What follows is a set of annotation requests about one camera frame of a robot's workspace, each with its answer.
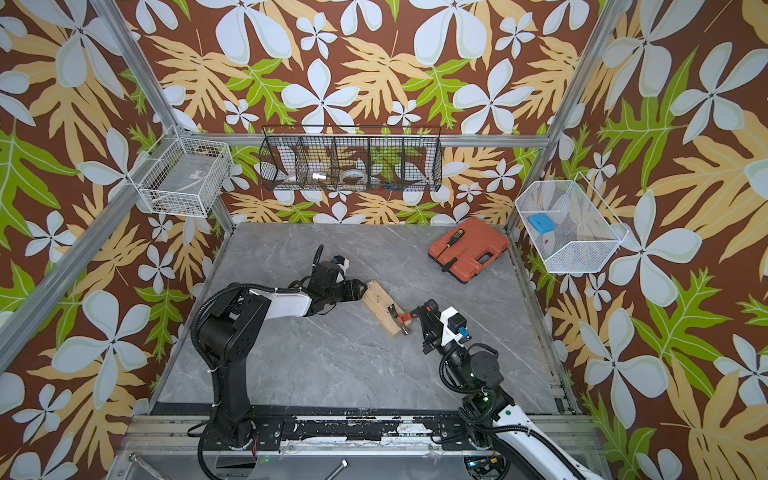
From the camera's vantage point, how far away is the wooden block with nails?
2.98 ft

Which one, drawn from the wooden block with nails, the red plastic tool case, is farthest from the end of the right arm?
the red plastic tool case

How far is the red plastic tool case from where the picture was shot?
1.04 m

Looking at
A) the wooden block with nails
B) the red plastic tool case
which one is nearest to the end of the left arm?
the wooden block with nails

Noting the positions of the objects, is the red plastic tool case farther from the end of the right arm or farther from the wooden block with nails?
the end of the right arm

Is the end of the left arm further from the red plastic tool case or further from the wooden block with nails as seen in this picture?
the red plastic tool case

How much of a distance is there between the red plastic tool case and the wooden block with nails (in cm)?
24
